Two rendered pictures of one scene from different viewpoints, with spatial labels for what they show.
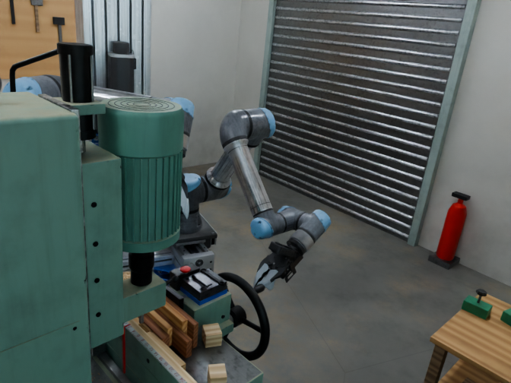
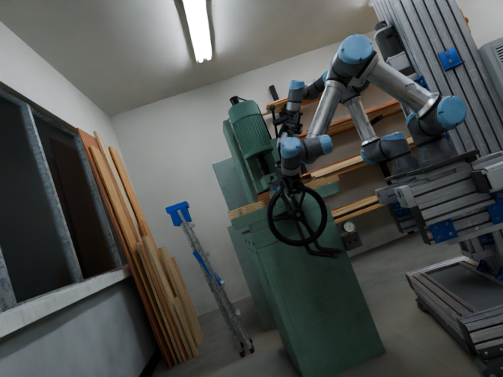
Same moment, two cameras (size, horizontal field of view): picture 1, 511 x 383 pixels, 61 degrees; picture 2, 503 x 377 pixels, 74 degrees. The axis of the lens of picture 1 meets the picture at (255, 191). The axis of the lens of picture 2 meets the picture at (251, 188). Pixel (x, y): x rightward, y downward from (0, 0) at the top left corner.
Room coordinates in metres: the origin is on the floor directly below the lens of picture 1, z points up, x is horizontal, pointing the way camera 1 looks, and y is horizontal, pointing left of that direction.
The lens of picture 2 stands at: (2.01, -1.29, 0.86)
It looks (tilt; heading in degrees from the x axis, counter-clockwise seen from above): 5 degrees up; 129
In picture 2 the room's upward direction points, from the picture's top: 20 degrees counter-clockwise
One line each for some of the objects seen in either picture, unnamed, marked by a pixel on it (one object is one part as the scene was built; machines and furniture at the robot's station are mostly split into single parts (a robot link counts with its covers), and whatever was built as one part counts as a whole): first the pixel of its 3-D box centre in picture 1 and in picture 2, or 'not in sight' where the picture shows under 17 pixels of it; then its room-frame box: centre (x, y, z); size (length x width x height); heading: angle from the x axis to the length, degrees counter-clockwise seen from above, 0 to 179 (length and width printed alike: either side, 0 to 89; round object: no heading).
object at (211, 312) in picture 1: (197, 303); (285, 196); (1.06, 0.13, 0.91); 0.15 x 0.14 x 0.09; 47
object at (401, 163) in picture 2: not in sight; (403, 162); (1.49, 0.73, 0.87); 0.15 x 0.15 x 0.10
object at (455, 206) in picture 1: (452, 229); not in sight; (3.21, -1.60, 0.30); 0.19 x 0.18 x 0.60; 134
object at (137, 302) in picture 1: (133, 299); (269, 182); (0.89, 0.27, 1.03); 0.14 x 0.07 x 0.09; 137
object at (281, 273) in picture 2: not in sight; (306, 291); (0.82, 0.34, 0.35); 0.58 x 0.45 x 0.71; 137
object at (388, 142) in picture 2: not in sight; (394, 143); (1.49, 0.73, 0.98); 0.13 x 0.12 x 0.14; 169
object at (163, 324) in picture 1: (150, 320); not in sight; (0.94, 0.24, 0.93); 0.17 x 0.01 x 0.06; 47
